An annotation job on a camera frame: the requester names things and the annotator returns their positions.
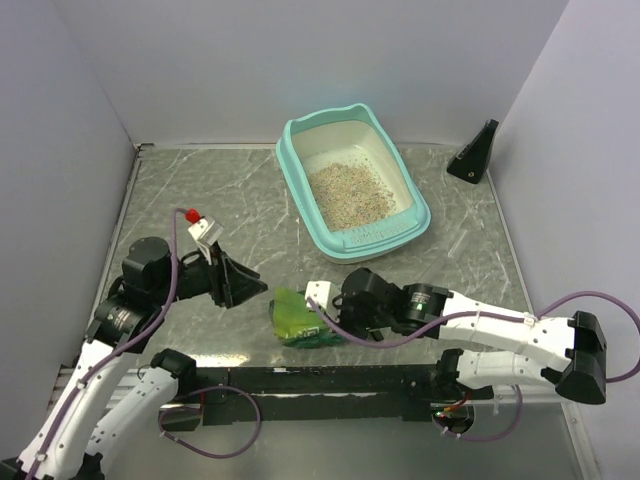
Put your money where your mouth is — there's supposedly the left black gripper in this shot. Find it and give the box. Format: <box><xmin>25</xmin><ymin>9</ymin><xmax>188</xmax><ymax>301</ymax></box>
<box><xmin>153</xmin><ymin>238</ymin><xmax>268</xmax><ymax>307</ymax></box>

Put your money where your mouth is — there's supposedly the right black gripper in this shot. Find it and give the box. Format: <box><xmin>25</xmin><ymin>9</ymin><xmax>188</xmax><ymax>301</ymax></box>
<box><xmin>324</xmin><ymin>291</ymin><xmax>392</xmax><ymax>343</ymax></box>

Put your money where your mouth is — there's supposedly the green cat litter bag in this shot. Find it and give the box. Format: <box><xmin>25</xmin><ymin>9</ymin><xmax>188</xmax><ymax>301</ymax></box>
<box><xmin>269</xmin><ymin>287</ymin><xmax>346</xmax><ymax>349</ymax></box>

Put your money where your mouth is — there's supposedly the clear plastic scoop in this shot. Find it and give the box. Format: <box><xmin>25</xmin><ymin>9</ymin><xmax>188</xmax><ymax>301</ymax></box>
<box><xmin>418</xmin><ymin>229</ymin><xmax>470</xmax><ymax>286</ymax></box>

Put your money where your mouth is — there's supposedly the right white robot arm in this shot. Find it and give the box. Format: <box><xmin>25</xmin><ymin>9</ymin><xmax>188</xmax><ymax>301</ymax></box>
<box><xmin>313</xmin><ymin>268</ymin><xmax>607</xmax><ymax>405</ymax></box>

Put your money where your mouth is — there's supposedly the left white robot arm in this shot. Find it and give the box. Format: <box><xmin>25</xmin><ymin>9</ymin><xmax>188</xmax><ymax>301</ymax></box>
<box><xmin>1</xmin><ymin>237</ymin><xmax>268</xmax><ymax>479</ymax></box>

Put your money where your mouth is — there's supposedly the cat litter in box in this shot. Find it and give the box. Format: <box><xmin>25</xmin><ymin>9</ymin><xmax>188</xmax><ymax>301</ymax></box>
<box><xmin>308</xmin><ymin>163</ymin><xmax>396</xmax><ymax>232</ymax></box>

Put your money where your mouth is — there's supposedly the teal litter box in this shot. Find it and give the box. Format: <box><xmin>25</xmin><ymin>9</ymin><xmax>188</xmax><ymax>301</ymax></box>
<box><xmin>276</xmin><ymin>103</ymin><xmax>431</xmax><ymax>264</ymax></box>

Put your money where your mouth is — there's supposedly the black wedge stand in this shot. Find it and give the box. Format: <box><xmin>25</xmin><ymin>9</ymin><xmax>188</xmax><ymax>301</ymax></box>
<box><xmin>446</xmin><ymin>119</ymin><xmax>500</xmax><ymax>185</ymax></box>

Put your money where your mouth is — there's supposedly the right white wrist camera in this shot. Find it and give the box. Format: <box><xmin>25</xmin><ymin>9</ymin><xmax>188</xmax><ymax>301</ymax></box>
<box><xmin>304</xmin><ymin>280</ymin><xmax>341</xmax><ymax>312</ymax></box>

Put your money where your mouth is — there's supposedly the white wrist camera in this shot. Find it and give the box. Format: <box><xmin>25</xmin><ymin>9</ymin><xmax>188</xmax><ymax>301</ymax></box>
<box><xmin>184</xmin><ymin>209</ymin><xmax>223</xmax><ymax>263</ymax></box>
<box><xmin>304</xmin><ymin>280</ymin><xmax>341</xmax><ymax>312</ymax></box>

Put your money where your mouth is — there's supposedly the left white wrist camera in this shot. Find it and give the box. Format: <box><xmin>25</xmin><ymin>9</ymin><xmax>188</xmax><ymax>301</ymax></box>
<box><xmin>184</xmin><ymin>209</ymin><xmax>223</xmax><ymax>263</ymax></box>

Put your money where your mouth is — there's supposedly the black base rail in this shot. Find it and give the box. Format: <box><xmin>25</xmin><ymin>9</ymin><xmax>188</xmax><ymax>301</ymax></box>
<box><xmin>169</xmin><ymin>364</ymin><xmax>468</xmax><ymax>426</ymax></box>

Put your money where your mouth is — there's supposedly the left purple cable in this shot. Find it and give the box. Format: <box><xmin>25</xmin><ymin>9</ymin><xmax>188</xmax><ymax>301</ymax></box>
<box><xmin>24</xmin><ymin>207</ymin><xmax>261</xmax><ymax>480</ymax></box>

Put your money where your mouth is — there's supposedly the purple cable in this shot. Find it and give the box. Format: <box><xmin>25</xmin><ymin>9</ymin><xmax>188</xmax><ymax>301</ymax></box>
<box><xmin>24</xmin><ymin>207</ymin><xmax>261</xmax><ymax>480</ymax></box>
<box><xmin>307</xmin><ymin>290</ymin><xmax>640</xmax><ymax>444</ymax></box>

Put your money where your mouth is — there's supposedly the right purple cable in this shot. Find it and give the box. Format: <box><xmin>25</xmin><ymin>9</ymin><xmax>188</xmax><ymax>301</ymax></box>
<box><xmin>307</xmin><ymin>290</ymin><xmax>640</xmax><ymax>444</ymax></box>

